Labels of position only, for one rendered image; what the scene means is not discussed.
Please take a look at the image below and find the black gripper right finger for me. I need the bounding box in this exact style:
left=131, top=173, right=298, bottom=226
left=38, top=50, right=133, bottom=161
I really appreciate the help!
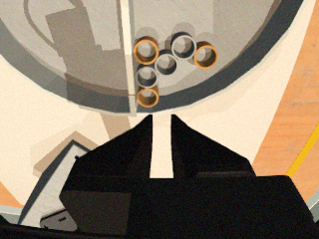
left=170, top=114, right=256, bottom=178

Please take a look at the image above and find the grey metal bushing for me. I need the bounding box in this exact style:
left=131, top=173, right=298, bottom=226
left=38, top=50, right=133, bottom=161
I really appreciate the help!
left=155, top=49, right=178, bottom=77
left=170, top=32, right=196, bottom=61
left=136, top=63, right=159, bottom=89

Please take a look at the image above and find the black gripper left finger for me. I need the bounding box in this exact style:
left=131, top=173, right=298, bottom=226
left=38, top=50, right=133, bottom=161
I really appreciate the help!
left=68, top=115, right=154, bottom=177

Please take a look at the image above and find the bronze bushing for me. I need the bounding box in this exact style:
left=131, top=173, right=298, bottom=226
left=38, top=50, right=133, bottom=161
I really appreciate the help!
left=192, top=41, right=218, bottom=69
left=134, top=36, right=159, bottom=65
left=137, top=85, right=159, bottom=108

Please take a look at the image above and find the grey round turntable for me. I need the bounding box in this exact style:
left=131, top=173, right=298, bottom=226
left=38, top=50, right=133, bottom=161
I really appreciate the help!
left=0, top=0, right=309, bottom=118

